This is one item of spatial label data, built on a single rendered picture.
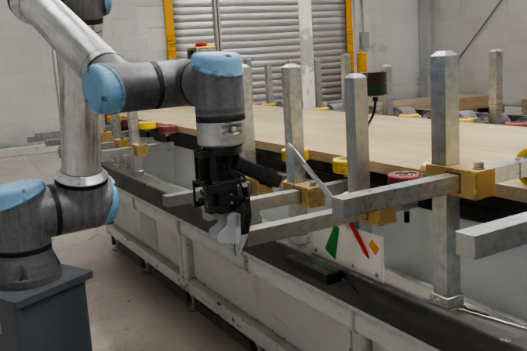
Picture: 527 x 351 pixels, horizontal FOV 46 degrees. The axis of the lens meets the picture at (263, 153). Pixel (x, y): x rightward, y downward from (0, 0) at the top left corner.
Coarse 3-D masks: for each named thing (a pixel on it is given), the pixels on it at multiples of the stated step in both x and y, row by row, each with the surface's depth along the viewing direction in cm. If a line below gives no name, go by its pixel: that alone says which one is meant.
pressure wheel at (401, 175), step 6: (390, 174) 136; (396, 174) 137; (402, 174) 136; (408, 174) 135; (414, 174) 136; (390, 180) 135; (396, 180) 133; (402, 180) 132; (408, 180) 132; (408, 216) 137; (408, 222) 137
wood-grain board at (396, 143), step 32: (192, 128) 253; (256, 128) 239; (320, 128) 228; (384, 128) 218; (416, 128) 213; (480, 128) 204; (512, 128) 199; (320, 160) 177; (384, 160) 157; (416, 160) 155; (480, 160) 150; (512, 192) 122
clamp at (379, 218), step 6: (384, 210) 127; (390, 210) 128; (372, 216) 128; (378, 216) 127; (384, 216) 127; (390, 216) 128; (366, 222) 130; (372, 222) 129; (378, 222) 127; (384, 222) 128; (390, 222) 128
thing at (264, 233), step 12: (408, 204) 135; (300, 216) 123; (312, 216) 123; (324, 216) 124; (336, 216) 125; (360, 216) 129; (252, 228) 117; (264, 228) 117; (276, 228) 118; (288, 228) 120; (300, 228) 121; (312, 228) 123; (324, 228) 124; (252, 240) 116; (264, 240) 117; (276, 240) 119
